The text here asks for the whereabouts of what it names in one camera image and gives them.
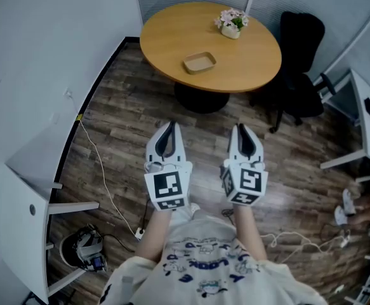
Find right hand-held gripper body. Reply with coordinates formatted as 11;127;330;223
220;159;269;207

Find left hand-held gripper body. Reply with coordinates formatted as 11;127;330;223
143;159;194;213

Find beige tray container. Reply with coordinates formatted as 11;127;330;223
182;51;218;75

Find person's left forearm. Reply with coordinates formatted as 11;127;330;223
135;207;173;264

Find person's right forearm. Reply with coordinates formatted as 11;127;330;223
234;203;268;262

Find black office chair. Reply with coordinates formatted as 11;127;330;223
249;11;338;135

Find person's white printed shirt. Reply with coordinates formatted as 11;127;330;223
98;202;329;305

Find black and grey headset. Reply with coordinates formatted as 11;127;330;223
58;223;110;273

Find round wooden table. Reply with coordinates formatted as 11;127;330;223
139;1;282;114

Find pink flowers in white pot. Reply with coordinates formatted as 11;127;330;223
214;8;250;40

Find white desk with grommet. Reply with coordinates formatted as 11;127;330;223
0;162;100;305

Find long white cable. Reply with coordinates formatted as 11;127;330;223
65;89;141;238

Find tangled white cable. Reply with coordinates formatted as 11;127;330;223
268;229;353;264

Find black cable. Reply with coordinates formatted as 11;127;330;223
103;233;138;254

